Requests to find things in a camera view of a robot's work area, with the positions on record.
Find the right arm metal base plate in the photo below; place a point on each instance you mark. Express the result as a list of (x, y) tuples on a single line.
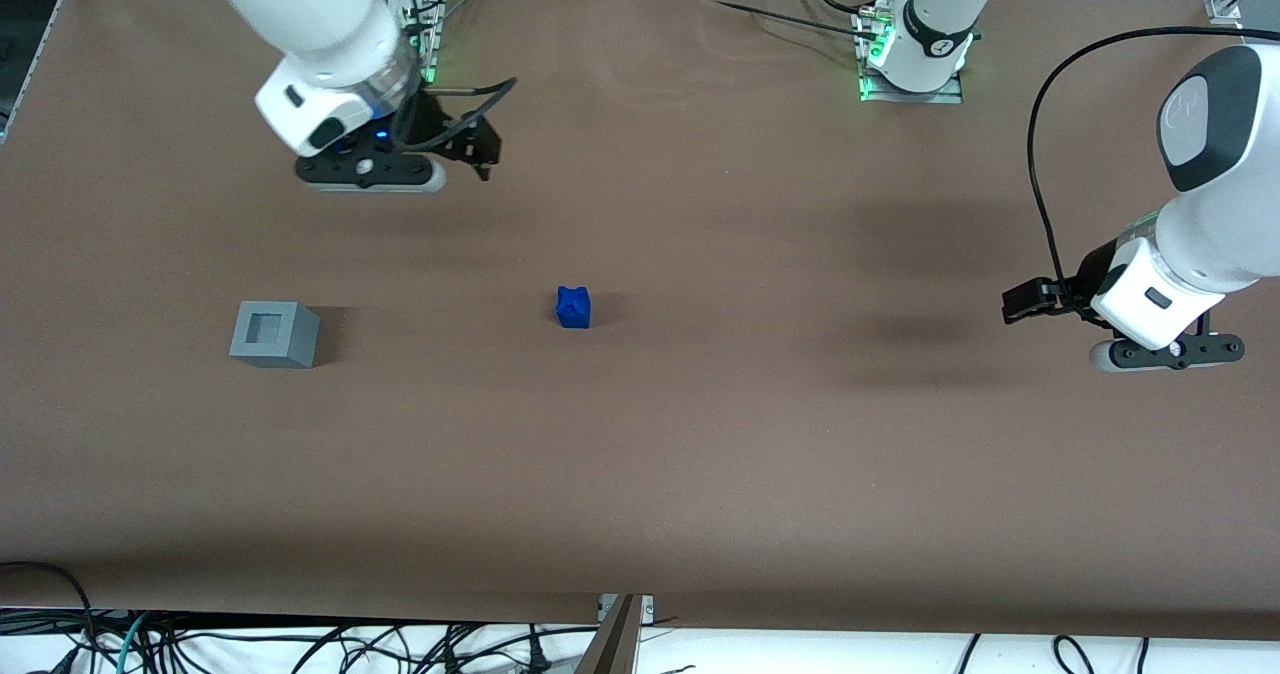
[(432, 44)]

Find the gray cube base with socket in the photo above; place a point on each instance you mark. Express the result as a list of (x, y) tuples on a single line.
[(275, 349)]

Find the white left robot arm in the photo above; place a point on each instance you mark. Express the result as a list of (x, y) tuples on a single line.
[(1210, 224)]

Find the silver corner bracket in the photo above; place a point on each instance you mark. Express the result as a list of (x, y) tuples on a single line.
[(1222, 6)]

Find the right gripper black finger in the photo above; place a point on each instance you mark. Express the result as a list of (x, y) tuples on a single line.
[(485, 144), (455, 152)]

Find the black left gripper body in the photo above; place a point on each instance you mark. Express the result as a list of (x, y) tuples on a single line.
[(1088, 277)]

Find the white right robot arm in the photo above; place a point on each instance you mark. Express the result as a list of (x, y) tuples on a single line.
[(320, 14)]

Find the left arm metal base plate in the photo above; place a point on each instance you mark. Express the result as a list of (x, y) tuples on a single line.
[(915, 97)]

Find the brown table cover sheet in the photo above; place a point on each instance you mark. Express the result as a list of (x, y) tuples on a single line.
[(700, 454)]

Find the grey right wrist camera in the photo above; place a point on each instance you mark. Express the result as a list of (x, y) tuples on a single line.
[(370, 172)]

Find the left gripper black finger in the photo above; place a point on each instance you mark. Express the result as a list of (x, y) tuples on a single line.
[(1062, 292), (1024, 302)]

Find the small blue plastic part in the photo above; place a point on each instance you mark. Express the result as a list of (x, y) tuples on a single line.
[(573, 308)]

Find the aluminium table edge rail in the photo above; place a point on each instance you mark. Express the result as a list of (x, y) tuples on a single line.
[(25, 74)]

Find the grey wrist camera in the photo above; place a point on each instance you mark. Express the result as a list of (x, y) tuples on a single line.
[(370, 172), (1150, 354)]

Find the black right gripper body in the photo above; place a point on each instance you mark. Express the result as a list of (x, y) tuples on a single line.
[(432, 119)]

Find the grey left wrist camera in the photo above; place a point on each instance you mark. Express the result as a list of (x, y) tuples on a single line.
[(1150, 354)]

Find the silver bracket plate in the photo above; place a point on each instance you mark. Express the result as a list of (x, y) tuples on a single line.
[(648, 609)]

